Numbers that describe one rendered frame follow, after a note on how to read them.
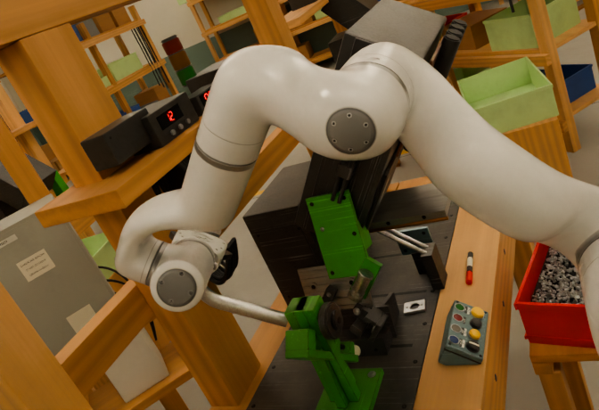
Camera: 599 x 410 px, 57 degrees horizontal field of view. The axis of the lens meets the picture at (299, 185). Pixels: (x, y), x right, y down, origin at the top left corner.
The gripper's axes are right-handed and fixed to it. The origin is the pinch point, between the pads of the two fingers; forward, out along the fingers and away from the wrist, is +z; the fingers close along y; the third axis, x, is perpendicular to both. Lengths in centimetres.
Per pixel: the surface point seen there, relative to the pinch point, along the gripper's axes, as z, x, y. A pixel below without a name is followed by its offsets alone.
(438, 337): 6, 4, -58
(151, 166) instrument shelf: -2.4, -11.0, 14.9
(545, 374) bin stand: 3, 2, -84
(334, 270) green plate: 16.1, 0.2, -31.6
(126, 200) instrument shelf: -10.7, -4.7, 15.7
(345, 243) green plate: 13.9, -7.3, -31.1
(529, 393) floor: 82, 34, -134
